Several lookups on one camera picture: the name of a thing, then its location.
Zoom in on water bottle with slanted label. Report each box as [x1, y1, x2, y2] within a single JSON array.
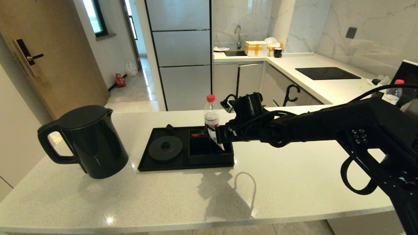
[[381, 79, 405, 105]]

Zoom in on dark framed window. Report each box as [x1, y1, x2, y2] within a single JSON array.
[[82, 0, 108, 38]]

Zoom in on plain white plastic bag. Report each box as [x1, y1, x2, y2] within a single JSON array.
[[125, 60, 139, 76]]

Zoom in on black induction cooktop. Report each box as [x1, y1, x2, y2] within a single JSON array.
[[295, 67, 362, 81]]

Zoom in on black screen appliance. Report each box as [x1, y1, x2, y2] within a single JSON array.
[[390, 60, 418, 108]]

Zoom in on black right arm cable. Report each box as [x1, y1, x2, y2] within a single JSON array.
[[220, 84, 418, 196]]

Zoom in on chrome sink faucet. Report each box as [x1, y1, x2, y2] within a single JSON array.
[[234, 25, 243, 50]]

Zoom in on round black kettle base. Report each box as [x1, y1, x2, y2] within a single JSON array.
[[148, 135, 184, 163]]

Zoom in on cardboard box with yellow tape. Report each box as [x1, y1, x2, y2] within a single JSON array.
[[244, 41, 269, 57]]

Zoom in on white tea bag packet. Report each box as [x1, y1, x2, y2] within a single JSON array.
[[209, 128, 226, 151]]

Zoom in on black door lock handle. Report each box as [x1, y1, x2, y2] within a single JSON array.
[[12, 39, 44, 78]]

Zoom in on black compartment organizer box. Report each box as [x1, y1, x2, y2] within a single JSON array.
[[188, 127, 235, 166]]

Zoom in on wooden door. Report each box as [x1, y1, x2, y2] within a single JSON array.
[[0, 0, 110, 120]]

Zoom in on grey refrigerator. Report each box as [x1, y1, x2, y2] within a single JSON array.
[[144, 0, 213, 111]]

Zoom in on black serving tray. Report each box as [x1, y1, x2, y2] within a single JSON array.
[[137, 126, 235, 172]]

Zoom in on water bottle with full label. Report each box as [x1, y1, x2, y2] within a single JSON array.
[[204, 94, 220, 129]]

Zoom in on black electric kettle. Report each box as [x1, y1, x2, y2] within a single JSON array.
[[37, 105, 129, 179]]

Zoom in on grey kitchen base cabinets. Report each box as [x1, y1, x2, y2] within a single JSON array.
[[213, 62, 324, 110]]

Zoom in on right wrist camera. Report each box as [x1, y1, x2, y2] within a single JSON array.
[[233, 92, 264, 119]]

